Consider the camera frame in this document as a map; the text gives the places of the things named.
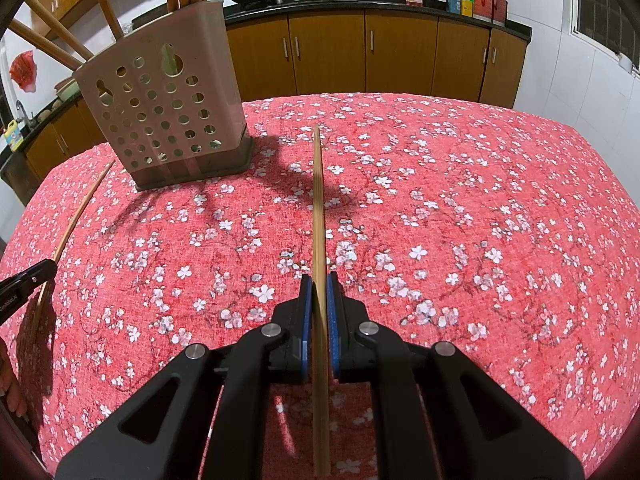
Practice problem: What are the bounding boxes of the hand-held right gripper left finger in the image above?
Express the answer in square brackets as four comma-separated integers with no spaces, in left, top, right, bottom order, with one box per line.
[55,273,314,480]

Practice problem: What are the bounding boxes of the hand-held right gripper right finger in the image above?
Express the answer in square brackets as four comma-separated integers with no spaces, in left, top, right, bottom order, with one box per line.
[326,271,584,480]

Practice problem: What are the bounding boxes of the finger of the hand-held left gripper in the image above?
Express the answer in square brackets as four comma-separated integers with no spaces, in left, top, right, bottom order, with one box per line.
[0,258,57,297]

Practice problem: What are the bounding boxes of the beige perforated utensil holder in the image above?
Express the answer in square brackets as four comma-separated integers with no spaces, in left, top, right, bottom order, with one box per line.
[71,1,254,192]

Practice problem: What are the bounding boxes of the person's foot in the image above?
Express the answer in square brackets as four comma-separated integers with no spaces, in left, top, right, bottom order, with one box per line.
[0,344,29,419]

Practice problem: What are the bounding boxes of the yellow bottle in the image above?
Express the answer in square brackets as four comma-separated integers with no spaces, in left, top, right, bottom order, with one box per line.
[2,120,24,154]

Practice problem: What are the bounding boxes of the brown side cabinets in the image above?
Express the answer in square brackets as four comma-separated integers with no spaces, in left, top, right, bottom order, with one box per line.
[22,99,109,182]

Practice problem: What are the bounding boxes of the red floral tablecloth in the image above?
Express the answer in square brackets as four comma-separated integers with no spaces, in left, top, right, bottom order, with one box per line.
[0,91,640,480]

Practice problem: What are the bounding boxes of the green bowl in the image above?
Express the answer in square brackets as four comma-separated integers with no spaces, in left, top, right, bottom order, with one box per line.
[54,77,82,102]

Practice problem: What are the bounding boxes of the red plastic bag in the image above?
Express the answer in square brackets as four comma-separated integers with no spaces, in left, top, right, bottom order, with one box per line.
[8,51,39,93]

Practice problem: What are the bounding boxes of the brown base kitchen cabinets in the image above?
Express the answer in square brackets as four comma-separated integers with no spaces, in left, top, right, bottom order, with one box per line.
[224,7,531,109]

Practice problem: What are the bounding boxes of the black kitchen countertop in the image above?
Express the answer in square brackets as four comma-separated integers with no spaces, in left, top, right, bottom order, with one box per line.
[222,0,532,41]

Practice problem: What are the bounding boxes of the window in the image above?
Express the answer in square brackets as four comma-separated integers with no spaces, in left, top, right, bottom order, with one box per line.
[569,0,640,72]

